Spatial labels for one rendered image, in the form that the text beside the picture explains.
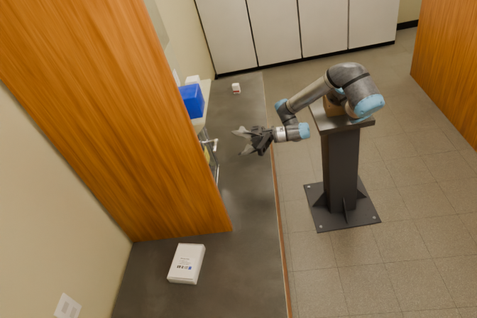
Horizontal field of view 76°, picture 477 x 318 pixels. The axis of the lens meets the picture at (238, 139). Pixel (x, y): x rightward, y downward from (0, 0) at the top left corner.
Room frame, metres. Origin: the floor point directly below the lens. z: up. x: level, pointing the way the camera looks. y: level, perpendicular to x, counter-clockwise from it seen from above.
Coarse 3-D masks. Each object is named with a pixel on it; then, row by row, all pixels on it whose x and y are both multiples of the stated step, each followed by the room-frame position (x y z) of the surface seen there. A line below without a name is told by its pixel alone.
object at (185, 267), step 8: (184, 248) 0.79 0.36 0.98; (192, 248) 0.77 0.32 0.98; (200, 248) 0.76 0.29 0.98; (176, 256) 0.76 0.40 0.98; (184, 256) 0.75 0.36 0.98; (192, 256) 0.74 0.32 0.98; (200, 256) 0.73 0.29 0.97; (176, 264) 0.72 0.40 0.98; (184, 264) 0.71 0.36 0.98; (192, 264) 0.70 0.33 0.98; (200, 264) 0.71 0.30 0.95; (176, 272) 0.69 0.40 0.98; (184, 272) 0.68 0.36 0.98; (192, 272) 0.67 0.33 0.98; (176, 280) 0.66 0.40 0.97; (184, 280) 0.65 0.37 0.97; (192, 280) 0.63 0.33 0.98
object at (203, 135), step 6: (204, 126) 1.22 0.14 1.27; (204, 132) 1.19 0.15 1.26; (198, 138) 1.08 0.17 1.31; (204, 138) 1.16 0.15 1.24; (204, 144) 1.13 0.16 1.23; (210, 144) 1.21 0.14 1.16; (210, 150) 1.18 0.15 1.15; (210, 156) 1.15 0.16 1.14; (210, 162) 1.12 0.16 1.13; (216, 162) 1.21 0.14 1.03; (210, 168) 1.09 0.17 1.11; (216, 168) 1.17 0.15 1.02; (216, 174) 1.14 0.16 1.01; (216, 180) 1.11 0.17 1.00
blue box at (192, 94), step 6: (192, 84) 1.03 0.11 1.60; (198, 84) 1.03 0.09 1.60; (180, 90) 1.02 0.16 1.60; (186, 90) 1.01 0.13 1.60; (192, 90) 0.99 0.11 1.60; (198, 90) 1.00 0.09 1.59; (186, 96) 0.97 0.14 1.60; (192, 96) 0.95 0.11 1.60; (198, 96) 0.97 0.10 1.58; (186, 102) 0.95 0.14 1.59; (192, 102) 0.94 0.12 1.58; (198, 102) 0.95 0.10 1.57; (204, 102) 1.03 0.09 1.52; (186, 108) 0.95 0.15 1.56; (192, 108) 0.94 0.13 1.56; (198, 108) 0.94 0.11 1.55; (192, 114) 0.95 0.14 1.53; (198, 114) 0.94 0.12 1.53
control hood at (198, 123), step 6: (204, 84) 1.18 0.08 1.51; (210, 84) 1.17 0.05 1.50; (204, 90) 1.13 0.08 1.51; (204, 96) 1.09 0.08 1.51; (204, 108) 1.00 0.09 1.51; (204, 114) 0.96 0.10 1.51; (192, 120) 0.94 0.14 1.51; (198, 120) 0.93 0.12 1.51; (204, 120) 0.92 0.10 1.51; (198, 126) 0.91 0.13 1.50; (198, 132) 0.91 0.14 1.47
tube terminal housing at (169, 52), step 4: (168, 44) 1.21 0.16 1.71; (168, 48) 1.19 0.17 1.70; (172, 48) 1.24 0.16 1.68; (164, 52) 1.13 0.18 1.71; (168, 52) 1.17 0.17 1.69; (172, 52) 1.22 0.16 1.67; (168, 56) 1.16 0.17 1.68; (172, 56) 1.20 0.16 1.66; (168, 60) 1.14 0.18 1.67; (172, 60) 1.18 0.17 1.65; (176, 60) 1.23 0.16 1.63; (172, 64) 1.17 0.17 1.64; (176, 64) 1.21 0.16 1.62; (172, 68) 1.15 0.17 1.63; (176, 68) 1.19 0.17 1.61; (180, 72) 1.22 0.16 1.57; (180, 76) 1.21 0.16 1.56; (180, 80) 1.19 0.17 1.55; (184, 80) 1.23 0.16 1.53; (184, 84) 1.21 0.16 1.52
